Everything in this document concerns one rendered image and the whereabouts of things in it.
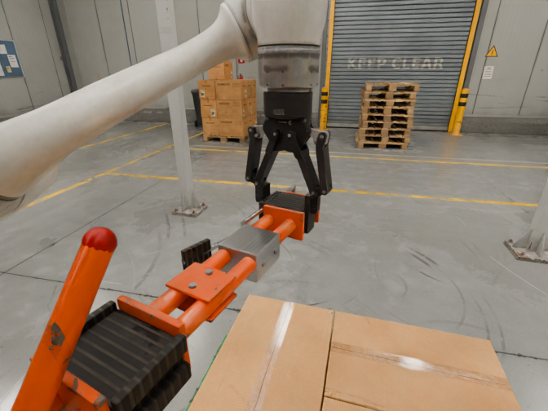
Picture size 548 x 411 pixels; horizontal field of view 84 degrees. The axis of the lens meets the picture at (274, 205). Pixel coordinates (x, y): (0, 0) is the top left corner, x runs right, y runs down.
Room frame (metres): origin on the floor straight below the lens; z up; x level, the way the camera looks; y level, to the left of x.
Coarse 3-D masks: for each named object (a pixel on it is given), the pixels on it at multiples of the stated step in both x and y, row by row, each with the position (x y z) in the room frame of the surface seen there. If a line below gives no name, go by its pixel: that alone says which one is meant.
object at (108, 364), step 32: (96, 320) 0.22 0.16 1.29; (128, 320) 0.22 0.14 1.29; (160, 320) 0.21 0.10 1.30; (96, 352) 0.18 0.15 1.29; (128, 352) 0.18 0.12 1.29; (160, 352) 0.18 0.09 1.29; (64, 384) 0.15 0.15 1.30; (96, 384) 0.15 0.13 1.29; (128, 384) 0.15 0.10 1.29; (160, 384) 0.17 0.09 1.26
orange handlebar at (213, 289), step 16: (256, 224) 0.43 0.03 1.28; (272, 224) 0.46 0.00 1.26; (288, 224) 0.43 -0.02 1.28; (224, 256) 0.34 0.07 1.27; (192, 272) 0.30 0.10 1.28; (208, 272) 0.29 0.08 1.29; (224, 272) 0.30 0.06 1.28; (240, 272) 0.31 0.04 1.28; (176, 288) 0.27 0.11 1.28; (192, 288) 0.27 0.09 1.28; (208, 288) 0.27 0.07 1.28; (224, 288) 0.27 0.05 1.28; (160, 304) 0.25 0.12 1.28; (176, 304) 0.26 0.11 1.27; (192, 304) 0.25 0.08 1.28; (208, 304) 0.25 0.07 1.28; (224, 304) 0.27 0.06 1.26; (192, 320) 0.23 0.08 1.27; (208, 320) 0.25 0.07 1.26
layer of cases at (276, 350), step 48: (240, 336) 0.89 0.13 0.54; (288, 336) 0.89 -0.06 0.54; (336, 336) 0.89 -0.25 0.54; (384, 336) 0.89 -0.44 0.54; (432, 336) 0.89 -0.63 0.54; (240, 384) 0.69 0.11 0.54; (288, 384) 0.69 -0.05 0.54; (336, 384) 0.69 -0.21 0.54; (384, 384) 0.69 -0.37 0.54; (432, 384) 0.69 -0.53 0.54; (480, 384) 0.69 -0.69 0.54
